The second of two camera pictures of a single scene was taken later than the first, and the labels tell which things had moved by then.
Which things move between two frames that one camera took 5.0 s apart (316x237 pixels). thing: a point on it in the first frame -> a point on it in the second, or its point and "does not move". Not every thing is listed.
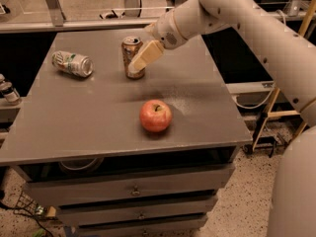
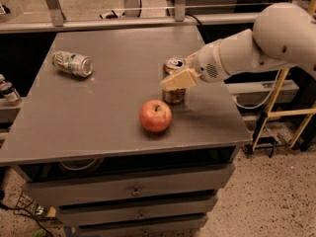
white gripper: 166,29 -> 206,63
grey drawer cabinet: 124,157 does not move
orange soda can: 130,46 -> 170,66
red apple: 155,116 does not move
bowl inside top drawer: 79,166 does not move
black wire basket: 28,206 does not move
